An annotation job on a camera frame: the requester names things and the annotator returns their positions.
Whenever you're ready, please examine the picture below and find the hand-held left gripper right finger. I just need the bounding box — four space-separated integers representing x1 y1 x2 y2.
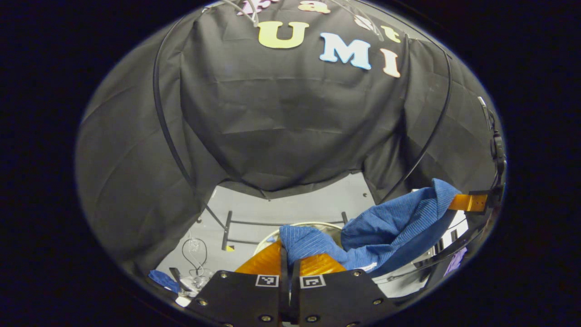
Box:
289 254 398 327

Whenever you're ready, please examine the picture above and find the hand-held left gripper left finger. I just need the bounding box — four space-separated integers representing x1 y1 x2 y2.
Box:
187 240 290 327

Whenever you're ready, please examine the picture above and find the beige laundry hamper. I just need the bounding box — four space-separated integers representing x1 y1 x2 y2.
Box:
253 221 348 257

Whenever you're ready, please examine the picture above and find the blue corduroy jacket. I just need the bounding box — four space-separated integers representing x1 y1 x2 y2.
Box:
279 178 463 278

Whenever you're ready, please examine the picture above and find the black clothes rack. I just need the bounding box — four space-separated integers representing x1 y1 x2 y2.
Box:
153 9 453 251

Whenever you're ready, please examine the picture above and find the white clothes hanger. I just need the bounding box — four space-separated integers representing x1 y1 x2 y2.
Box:
222 0 260 26
334 0 385 41

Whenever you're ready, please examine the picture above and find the clear plastic item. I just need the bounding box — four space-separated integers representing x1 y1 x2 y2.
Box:
181 236 215 291

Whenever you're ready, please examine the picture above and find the purple cloth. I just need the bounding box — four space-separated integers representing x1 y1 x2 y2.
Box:
444 248 468 276

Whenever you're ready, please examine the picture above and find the small blue cloth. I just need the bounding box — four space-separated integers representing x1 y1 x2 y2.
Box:
149 270 180 294

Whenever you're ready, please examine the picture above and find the black backdrop cloth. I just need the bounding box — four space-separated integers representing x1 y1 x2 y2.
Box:
75 0 504 273

